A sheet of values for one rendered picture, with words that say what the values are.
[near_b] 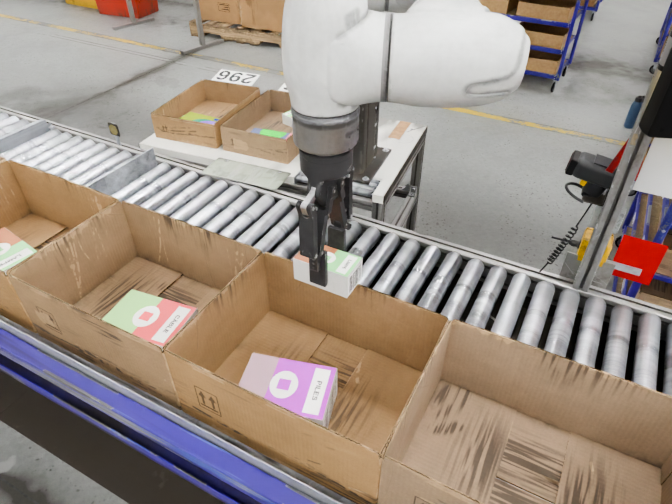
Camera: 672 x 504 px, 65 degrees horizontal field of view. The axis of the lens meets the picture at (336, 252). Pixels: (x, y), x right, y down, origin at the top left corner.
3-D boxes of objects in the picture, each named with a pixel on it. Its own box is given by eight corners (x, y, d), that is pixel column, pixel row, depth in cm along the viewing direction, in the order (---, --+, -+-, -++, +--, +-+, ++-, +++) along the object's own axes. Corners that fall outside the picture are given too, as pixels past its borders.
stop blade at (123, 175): (158, 169, 195) (153, 147, 189) (54, 235, 163) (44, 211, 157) (157, 168, 195) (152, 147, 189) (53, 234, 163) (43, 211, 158)
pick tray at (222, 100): (262, 109, 228) (260, 87, 222) (217, 149, 200) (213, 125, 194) (206, 100, 236) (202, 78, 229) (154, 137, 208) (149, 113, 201)
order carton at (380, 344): (440, 378, 101) (452, 317, 90) (376, 515, 81) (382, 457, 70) (269, 309, 116) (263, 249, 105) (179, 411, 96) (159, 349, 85)
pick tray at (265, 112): (330, 122, 218) (330, 99, 212) (288, 164, 191) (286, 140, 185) (270, 111, 227) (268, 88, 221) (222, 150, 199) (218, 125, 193)
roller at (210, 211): (247, 196, 184) (246, 183, 181) (139, 284, 148) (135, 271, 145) (236, 192, 186) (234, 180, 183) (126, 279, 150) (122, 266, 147)
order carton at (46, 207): (138, 256, 130) (121, 198, 119) (36, 334, 110) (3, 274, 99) (32, 213, 144) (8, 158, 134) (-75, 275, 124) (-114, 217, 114)
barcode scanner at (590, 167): (558, 179, 136) (576, 144, 129) (605, 196, 133) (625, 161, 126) (554, 191, 132) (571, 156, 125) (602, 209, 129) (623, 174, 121)
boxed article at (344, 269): (310, 260, 91) (309, 239, 89) (362, 278, 88) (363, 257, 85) (294, 278, 88) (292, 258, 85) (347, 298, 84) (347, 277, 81)
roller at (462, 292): (484, 271, 153) (487, 258, 150) (419, 406, 117) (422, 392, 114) (468, 266, 155) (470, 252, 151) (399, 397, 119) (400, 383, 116)
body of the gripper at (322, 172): (335, 163, 68) (335, 221, 74) (364, 136, 73) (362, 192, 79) (286, 150, 70) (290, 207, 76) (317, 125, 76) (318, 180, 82)
